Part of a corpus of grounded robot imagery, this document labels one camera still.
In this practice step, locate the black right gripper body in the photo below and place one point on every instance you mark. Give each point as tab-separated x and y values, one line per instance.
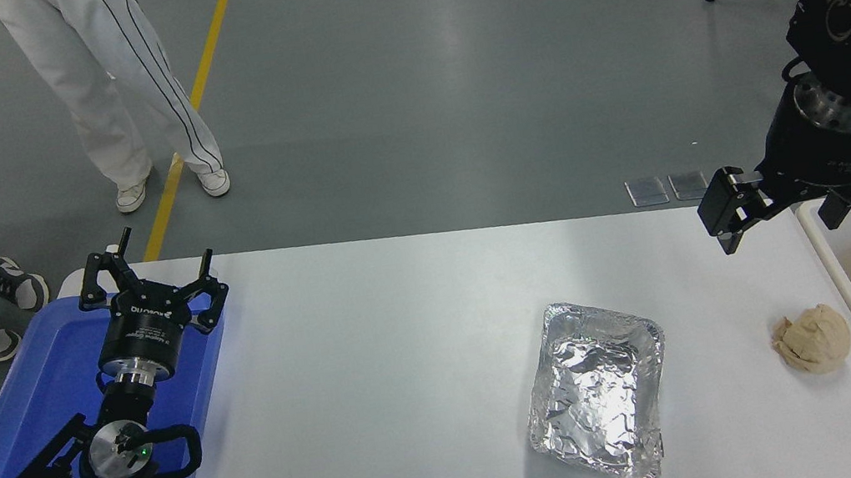
819	163

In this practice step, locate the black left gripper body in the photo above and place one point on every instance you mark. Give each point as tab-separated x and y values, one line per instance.
141	336

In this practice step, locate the silver foil tray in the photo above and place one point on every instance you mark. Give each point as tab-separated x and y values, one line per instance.
596	391

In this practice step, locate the metal floor plate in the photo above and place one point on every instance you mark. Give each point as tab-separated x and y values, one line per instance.
689	185
646	192

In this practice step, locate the crumpled tan paper ball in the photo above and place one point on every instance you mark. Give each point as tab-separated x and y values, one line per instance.
777	339

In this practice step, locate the standing person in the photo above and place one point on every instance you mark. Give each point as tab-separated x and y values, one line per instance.
107	84

